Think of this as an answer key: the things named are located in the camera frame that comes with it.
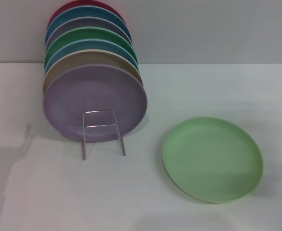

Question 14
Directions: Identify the light green plate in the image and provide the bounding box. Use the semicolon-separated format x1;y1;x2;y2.
161;116;264;204

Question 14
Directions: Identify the lilac plate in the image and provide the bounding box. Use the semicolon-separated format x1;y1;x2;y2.
42;64;148;144

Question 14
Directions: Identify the beige plate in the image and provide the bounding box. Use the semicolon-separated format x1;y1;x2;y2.
42;49;144;97

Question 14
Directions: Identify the light blue plate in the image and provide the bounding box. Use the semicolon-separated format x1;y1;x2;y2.
44;38;141;73

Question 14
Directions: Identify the dark red plate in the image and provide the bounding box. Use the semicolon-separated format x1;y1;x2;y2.
47;0;126;31

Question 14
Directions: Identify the dark green plate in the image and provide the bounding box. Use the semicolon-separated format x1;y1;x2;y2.
44;27;138;70

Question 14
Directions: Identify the grey purple plate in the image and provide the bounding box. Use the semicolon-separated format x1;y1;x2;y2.
44;16;133;49

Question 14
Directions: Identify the teal blue plate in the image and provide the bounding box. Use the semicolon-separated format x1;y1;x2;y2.
46;6;133;45

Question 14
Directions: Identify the metal wire plate rack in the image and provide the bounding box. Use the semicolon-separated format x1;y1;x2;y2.
82;109;127;161

